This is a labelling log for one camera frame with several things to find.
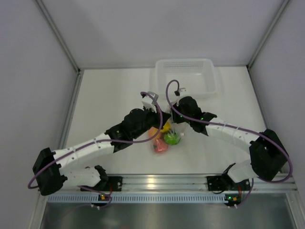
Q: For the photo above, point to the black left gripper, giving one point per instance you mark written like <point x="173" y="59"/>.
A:
<point x="156" y="115"/>

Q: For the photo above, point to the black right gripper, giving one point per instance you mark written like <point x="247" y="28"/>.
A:
<point x="176" y="119"/>

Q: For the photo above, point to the orange peach fake fruit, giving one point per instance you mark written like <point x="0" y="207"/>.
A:
<point x="154" y="134"/>

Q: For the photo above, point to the yellow fake pepper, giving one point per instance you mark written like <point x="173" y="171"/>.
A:
<point x="166" y="127"/>

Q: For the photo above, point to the clear zip top bag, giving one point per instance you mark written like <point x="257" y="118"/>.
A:
<point x="179" y="129"/>

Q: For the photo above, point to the green fake apple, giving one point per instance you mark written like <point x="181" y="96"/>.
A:
<point x="171" y="138"/>

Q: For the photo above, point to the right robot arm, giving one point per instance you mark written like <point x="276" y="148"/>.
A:
<point x="267" y="155"/>

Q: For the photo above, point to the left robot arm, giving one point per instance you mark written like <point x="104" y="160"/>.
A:
<point x="64" y="168"/>

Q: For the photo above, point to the white plastic basket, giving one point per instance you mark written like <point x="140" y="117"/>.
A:
<point x="196" y="75"/>

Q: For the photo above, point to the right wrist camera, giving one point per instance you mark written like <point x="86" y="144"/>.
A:
<point x="182" y="92"/>

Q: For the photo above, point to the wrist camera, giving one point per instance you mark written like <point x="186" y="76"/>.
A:
<point x="149" y="100"/>
<point x="182" y="92"/>

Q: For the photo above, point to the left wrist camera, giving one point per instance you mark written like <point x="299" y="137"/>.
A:
<point x="149" y="100"/>

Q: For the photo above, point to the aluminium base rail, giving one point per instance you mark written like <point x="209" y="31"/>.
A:
<point x="197" y="182"/>

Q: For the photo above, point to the aluminium frame rail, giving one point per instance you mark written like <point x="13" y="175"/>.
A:
<point x="56" y="32"/>

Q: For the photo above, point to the white slotted cable duct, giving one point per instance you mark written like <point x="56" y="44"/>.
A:
<point x="141" y="198"/>

